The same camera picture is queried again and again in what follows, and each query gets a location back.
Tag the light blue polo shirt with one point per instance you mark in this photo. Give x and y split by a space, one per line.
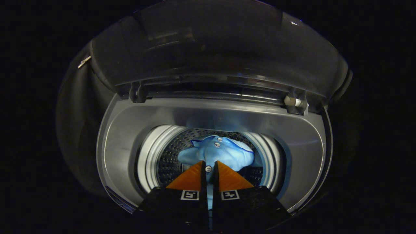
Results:
227 154

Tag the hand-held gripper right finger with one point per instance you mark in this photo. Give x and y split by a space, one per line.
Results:
240 211

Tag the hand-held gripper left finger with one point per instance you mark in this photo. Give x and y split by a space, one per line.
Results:
182 211

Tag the silver clip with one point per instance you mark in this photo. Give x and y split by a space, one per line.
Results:
84 61

